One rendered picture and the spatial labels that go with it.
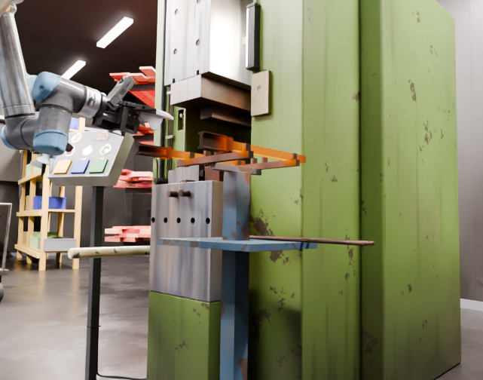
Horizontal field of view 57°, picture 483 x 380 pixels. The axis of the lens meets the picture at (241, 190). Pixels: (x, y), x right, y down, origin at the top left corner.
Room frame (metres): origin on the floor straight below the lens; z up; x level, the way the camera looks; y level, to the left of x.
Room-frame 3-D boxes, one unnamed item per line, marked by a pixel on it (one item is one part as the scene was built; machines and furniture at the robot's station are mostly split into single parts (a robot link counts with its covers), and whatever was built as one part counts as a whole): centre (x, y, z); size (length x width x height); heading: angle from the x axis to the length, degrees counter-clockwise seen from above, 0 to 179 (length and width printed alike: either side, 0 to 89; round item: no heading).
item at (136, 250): (2.02, 0.56, 0.62); 0.44 x 0.05 x 0.05; 137
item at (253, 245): (1.38, 0.01, 0.70); 0.40 x 0.30 x 0.02; 46
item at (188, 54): (1.97, 0.07, 1.56); 0.42 x 0.39 x 0.40; 137
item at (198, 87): (2.00, 0.10, 1.32); 0.42 x 0.20 x 0.10; 137
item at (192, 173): (2.00, 0.10, 0.96); 0.42 x 0.20 x 0.09; 137
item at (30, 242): (7.87, 3.45, 1.23); 2.66 x 0.75 x 2.45; 36
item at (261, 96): (1.73, -0.07, 1.27); 0.09 x 0.02 x 0.17; 47
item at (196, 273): (1.97, 0.05, 0.69); 0.56 x 0.38 x 0.45; 137
